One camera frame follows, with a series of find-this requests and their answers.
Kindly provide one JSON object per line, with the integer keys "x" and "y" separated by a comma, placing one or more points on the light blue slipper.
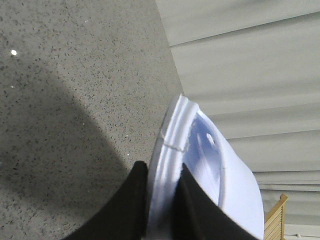
{"x": 187, "y": 136}

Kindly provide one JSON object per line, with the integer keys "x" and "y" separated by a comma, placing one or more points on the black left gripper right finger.
{"x": 196, "y": 217}

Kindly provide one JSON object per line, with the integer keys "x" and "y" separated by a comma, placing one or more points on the wooden slatted chair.
{"x": 274, "y": 224}

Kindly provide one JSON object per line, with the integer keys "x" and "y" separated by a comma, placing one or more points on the white pleated curtain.
{"x": 253, "y": 66}

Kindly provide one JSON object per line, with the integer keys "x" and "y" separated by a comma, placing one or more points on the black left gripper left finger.
{"x": 123, "y": 217}

